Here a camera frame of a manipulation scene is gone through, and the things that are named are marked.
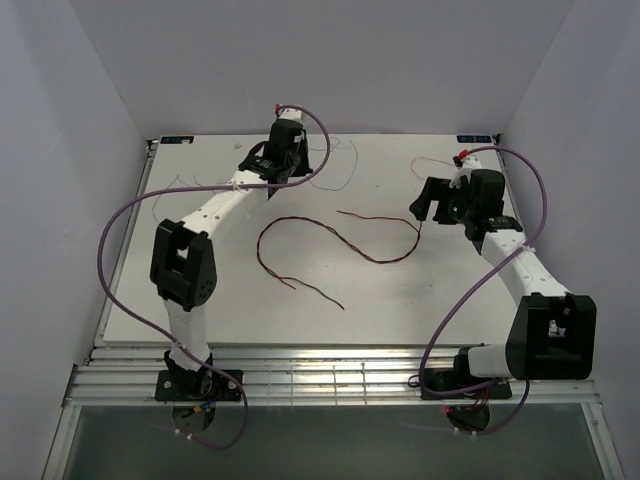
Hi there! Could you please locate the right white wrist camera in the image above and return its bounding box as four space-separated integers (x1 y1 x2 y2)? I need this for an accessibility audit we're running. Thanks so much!
449 150 483 188

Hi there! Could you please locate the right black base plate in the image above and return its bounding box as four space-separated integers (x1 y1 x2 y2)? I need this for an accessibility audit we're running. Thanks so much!
407 368 512 400

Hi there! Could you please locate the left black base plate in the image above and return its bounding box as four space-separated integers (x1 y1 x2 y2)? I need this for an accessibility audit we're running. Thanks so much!
153 370 241 403

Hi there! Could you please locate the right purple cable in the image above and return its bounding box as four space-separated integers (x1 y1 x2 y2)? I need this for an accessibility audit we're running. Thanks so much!
399 147 549 436

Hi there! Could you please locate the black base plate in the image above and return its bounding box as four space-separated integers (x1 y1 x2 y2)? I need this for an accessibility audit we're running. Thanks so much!
407 368 512 400
153 370 241 403

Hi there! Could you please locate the right blue label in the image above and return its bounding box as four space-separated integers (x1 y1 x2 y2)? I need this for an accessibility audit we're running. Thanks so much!
456 134 493 144

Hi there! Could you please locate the blue label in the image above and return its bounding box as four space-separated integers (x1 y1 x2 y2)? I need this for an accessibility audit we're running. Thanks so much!
160 135 194 145
456 134 493 144

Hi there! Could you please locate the thin pink wire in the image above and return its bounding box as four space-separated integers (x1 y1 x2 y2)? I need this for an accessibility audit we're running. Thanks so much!
410 155 459 179

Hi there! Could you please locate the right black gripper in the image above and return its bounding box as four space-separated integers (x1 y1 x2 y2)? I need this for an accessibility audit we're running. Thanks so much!
409 177 476 225

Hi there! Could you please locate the red black twisted wire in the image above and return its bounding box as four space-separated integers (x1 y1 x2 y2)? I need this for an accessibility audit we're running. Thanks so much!
256 209 422 290

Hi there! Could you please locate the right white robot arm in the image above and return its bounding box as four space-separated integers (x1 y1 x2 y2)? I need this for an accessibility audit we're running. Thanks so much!
409 168 597 397

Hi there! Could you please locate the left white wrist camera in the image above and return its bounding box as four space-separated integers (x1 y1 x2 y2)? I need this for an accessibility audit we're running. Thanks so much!
275 104 306 125

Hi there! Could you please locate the thin blue grey wire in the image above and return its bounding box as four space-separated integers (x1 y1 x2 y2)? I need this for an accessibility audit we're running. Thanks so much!
294 135 361 311

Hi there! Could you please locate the left blue label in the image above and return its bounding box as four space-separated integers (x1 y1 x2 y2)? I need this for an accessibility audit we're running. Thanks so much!
160 135 194 145

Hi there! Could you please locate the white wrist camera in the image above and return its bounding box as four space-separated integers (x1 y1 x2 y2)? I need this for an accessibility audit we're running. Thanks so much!
449 150 483 188
275 104 306 125

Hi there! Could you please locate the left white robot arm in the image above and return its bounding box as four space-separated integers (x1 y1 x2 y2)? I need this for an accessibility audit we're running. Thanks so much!
150 108 312 400

